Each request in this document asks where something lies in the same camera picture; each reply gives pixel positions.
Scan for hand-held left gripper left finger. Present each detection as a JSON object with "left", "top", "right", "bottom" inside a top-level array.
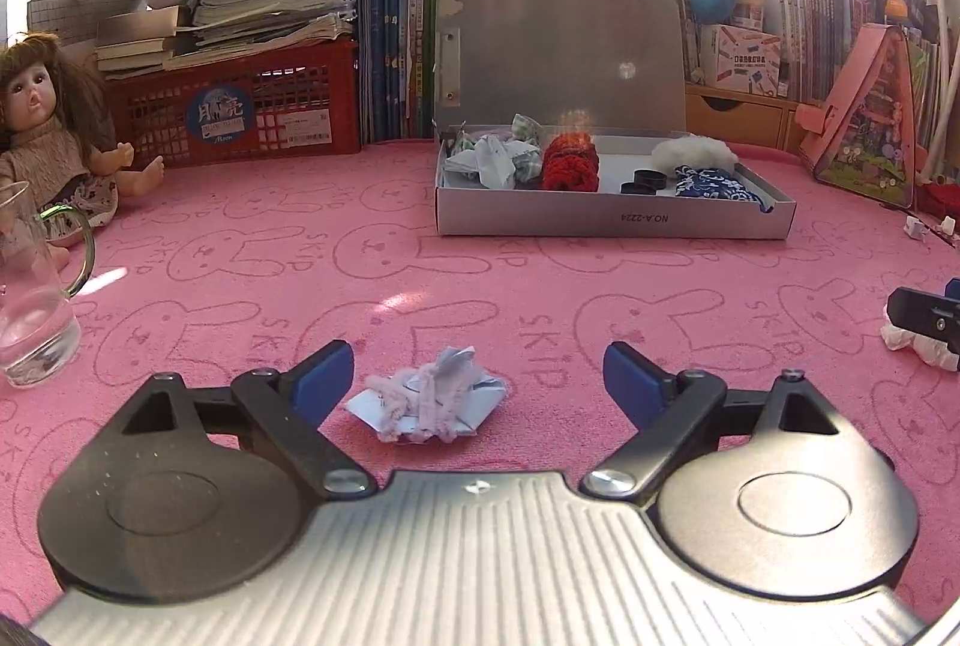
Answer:
[{"left": 120, "top": 340, "right": 380, "bottom": 501}]

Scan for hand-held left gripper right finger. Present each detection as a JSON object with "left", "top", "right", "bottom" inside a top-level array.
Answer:
[{"left": 581, "top": 340, "right": 841, "bottom": 506}]

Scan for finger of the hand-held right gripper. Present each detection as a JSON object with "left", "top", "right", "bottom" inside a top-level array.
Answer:
[{"left": 885, "top": 278, "right": 960, "bottom": 371}]

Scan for white tissue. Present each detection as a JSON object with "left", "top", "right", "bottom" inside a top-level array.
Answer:
[{"left": 881, "top": 319, "right": 960, "bottom": 371}]

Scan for white paper scrap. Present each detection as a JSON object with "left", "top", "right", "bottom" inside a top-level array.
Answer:
[{"left": 343, "top": 346, "right": 507, "bottom": 444}]

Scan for white cardboard box with lid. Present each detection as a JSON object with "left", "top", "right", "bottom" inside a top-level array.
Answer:
[{"left": 433, "top": 0, "right": 797, "bottom": 240}]

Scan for pink rabbit-print cloth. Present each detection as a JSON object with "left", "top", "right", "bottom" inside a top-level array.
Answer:
[{"left": 0, "top": 136, "right": 960, "bottom": 624}]

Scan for pink toy house case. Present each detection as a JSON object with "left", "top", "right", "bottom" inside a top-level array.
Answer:
[{"left": 796, "top": 23, "right": 920, "bottom": 210}]

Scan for blue patterned cloth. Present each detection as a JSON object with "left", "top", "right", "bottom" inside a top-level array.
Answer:
[{"left": 671, "top": 164, "right": 773, "bottom": 213}]

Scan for red crocheted piece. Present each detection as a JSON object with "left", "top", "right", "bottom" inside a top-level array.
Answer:
[{"left": 541, "top": 131, "right": 602, "bottom": 193}]

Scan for white plastic tube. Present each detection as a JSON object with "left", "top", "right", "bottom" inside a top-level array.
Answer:
[{"left": 911, "top": 0, "right": 960, "bottom": 182}]

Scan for large red plastic basket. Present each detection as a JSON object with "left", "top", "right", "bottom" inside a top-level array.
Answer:
[{"left": 112, "top": 38, "right": 362, "bottom": 168}]

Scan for wooden drawer organizer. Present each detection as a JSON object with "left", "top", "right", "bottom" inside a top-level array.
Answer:
[{"left": 684, "top": 83, "right": 822, "bottom": 155}]

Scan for clear glass mug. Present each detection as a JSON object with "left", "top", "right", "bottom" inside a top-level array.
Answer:
[{"left": 0, "top": 181, "right": 98, "bottom": 390}]

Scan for row of upright colourful books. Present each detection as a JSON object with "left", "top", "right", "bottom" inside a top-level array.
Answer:
[{"left": 600, "top": 0, "right": 856, "bottom": 99}]

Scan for white printed carton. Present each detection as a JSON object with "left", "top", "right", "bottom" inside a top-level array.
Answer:
[{"left": 697, "top": 23, "right": 785, "bottom": 95}]

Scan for row of blue books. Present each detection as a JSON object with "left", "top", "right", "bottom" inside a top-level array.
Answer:
[{"left": 358, "top": 0, "right": 451, "bottom": 144}]

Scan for brown-haired doll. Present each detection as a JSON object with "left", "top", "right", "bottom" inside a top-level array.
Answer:
[{"left": 0, "top": 32, "right": 166, "bottom": 249}]

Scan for grey grid board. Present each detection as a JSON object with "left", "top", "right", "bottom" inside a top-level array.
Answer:
[{"left": 26, "top": 0, "right": 143, "bottom": 47}]

